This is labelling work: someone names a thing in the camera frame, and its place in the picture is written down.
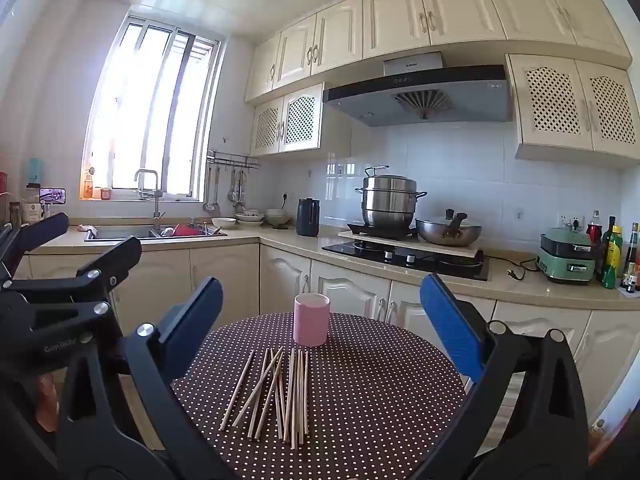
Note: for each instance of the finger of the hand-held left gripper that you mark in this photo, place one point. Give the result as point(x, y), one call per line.
point(47, 227)
point(117, 257)

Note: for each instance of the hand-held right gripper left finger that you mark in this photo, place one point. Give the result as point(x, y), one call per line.
point(197, 325)

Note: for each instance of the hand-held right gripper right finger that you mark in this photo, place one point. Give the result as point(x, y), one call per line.
point(450, 330)

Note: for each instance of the pink cup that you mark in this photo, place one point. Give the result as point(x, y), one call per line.
point(311, 320)

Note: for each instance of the bunch of wooden chopsticks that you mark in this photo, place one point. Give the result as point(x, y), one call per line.
point(291, 410)

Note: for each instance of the person's left hand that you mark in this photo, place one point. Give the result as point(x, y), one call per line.
point(47, 402)

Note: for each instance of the steel sink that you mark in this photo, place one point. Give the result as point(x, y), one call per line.
point(125, 232)

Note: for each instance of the smartphone on stand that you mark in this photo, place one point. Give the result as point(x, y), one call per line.
point(52, 195)

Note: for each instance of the dark glass jar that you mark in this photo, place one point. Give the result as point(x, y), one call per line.
point(15, 216)

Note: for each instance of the orange bottle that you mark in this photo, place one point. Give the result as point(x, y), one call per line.
point(88, 189)

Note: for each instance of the small jar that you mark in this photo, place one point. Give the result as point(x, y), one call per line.
point(105, 194)

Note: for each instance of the chrome faucet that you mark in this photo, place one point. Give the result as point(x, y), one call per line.
point(157, 205)

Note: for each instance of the cream base cabinets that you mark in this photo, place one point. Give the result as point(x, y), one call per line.
point(240, 270)

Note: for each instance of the pink dish in sink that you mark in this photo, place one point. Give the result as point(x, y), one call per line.
point(186, 230)

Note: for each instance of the steel wok with lid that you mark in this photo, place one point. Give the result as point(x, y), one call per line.
point(445, 232)

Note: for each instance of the steel ladle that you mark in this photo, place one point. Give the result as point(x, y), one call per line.
point(210, 205)

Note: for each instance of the round polka-dot table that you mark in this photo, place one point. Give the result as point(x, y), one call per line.
point(375, 410)

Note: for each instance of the white bowls on counter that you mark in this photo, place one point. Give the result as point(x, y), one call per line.
point(250, 217)

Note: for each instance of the black induction cooker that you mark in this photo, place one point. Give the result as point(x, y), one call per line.
point(380, 231)

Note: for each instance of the beige kitchen countertop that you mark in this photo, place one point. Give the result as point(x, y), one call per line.
point(295, 242)

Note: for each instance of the black gas stove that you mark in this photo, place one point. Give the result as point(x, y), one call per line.
point(350, 249)

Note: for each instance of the large white bowl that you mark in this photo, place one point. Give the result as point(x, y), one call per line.
point(277, 219)

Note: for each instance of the green electric cooker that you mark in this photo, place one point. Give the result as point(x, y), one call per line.
point(565, 260)

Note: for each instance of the steel steamer pot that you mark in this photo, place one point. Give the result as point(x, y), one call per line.
point(390, 205)

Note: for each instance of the kitchen window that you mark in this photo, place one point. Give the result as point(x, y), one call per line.
point(150, 110)

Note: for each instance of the dark kettle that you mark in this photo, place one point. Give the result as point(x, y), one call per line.
point(307, 220)

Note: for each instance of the row of condiment bottles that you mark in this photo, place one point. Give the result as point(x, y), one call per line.
point(611, 260)

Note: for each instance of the cream lattice door cabinet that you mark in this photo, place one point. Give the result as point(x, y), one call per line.
point(555, 105)
point(300, 120)

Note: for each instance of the grey range hood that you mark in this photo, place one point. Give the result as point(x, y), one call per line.
point(375, 100)

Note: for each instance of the wall utensil rack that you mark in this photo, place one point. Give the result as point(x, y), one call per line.
point(235, 162)

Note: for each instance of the cream wall cabinets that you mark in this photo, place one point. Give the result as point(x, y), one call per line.
point(450, 10)

